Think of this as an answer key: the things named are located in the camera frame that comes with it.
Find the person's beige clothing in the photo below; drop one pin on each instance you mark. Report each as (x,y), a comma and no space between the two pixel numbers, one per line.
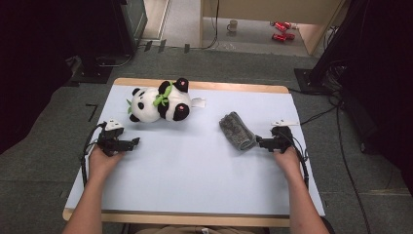
(195,230)

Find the black metal stand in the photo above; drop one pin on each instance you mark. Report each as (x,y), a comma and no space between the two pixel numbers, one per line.
(328,58)

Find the red can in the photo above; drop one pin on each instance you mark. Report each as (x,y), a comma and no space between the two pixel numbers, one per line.
(287,24)
(279,37)
(290,36)
(280,26)

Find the wooden table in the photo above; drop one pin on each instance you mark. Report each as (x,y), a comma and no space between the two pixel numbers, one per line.
(201,85)

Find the beige mug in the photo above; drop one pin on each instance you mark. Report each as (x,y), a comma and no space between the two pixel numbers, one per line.
(232,25)

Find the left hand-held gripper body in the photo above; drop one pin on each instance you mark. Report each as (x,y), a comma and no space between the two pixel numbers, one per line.
(110,139)

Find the person's left hand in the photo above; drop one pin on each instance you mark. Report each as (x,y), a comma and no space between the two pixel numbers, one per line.
(102,164)

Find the grey fluffy towel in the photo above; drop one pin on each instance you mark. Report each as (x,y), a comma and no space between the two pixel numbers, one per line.
(237,131)

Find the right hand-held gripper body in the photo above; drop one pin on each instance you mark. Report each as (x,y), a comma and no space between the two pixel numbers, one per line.
(281,139)

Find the pale blue table mat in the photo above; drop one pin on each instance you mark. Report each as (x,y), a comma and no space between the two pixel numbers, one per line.
(195,175)

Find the beige wooden desk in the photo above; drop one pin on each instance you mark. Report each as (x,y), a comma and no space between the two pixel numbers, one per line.
(276,9)

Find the person's right hand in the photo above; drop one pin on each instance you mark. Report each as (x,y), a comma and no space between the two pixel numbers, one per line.
(289,161)

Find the black flat stand base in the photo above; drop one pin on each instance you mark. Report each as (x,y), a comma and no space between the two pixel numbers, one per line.
(92,73)

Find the panda plush toy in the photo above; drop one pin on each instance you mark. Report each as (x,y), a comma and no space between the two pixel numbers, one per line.
(149,104)

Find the black cabinet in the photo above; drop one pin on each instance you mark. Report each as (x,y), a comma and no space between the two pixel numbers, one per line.
(130,26)

